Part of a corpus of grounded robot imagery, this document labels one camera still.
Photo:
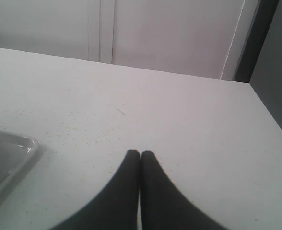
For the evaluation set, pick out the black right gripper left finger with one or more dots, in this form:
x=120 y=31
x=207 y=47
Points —
x=116 y=205

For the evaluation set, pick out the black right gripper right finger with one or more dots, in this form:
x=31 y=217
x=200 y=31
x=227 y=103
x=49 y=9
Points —
x=163 y=206

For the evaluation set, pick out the white plastic tray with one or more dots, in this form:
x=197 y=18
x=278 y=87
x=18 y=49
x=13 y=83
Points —
x=17 y=152

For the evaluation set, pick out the white cabinet doors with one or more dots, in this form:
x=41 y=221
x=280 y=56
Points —
x=194 y=37

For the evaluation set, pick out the dark grey post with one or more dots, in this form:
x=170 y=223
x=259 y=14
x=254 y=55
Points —
x=260 y=63

